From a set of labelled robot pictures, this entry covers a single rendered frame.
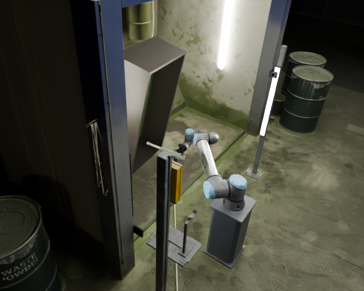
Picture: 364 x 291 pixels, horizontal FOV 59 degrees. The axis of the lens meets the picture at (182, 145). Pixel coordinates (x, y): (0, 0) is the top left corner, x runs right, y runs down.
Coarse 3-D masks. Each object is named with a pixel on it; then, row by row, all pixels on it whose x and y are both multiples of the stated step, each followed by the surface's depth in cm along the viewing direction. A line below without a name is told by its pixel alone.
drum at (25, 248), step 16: (32, 240) 212; (48, 240) 242; (0, 256) 197; (16, 256) 204; (32, 256) 216; (48, 256) 237; (0, 272) 203; (16, 272) 210; (32, 272) 221; (48, 272) 240; (0, 288) 211; (16, 288) 218; (32, 288) 228; (48, 288) 243
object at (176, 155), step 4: (148, 144) 358; (152, 144) 356; (160, 148) 351; (164, 148) 350; (172, 152) 347; (176, 152) 346; (176, 156) 345; (180, 156) 342; (184, 156) 342; (176, 160) 351; (184, 160) 343
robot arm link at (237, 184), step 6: (234, 174) 267; (228, 180) 263; (234, 180) 261; (240, 180) 262; (228, 186) 259; (234, 186) 258; (240, 186) 257; (246, 186) 263; (234, 192) 260; (240, 192) 261; (234, 198) 265; (240, 198) 265
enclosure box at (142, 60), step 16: (128, 48) 270; (144, 48) 277; (160, 48) 284; (176, 48) 291; (128, 64) 255; (144, 64) 256; (160, 64) 262; (176, 64) 304; (128, 80) 263; (144, 80) 255; (160, 80) 323; (176, 80) 313; (128, 96) 272; (144, 96) 263; (160, 96) 333; (128, 112) 281; (144, 112) 355; (160, 112) 344; (128, 128) 292; (144, 128) 367; (160, 128) 355; (144, 144) 366; (160, 144) 368; (144, 160) 348
